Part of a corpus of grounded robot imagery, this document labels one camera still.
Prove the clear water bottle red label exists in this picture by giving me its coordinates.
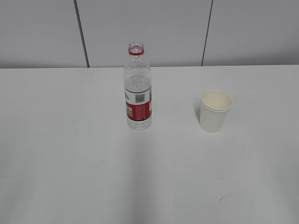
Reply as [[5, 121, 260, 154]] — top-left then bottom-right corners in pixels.
[[123, 42, 152, 130]]

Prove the white paper cup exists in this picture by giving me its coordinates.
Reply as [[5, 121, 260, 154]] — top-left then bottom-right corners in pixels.
[[199, 90, 232, 133]]

